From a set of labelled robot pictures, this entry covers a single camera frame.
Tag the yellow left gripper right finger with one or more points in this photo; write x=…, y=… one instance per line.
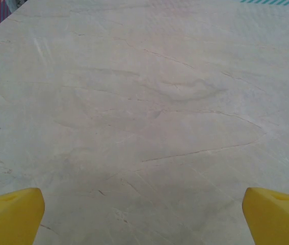
x=276, y=219

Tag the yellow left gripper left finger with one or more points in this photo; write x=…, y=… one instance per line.
x=9, y=217

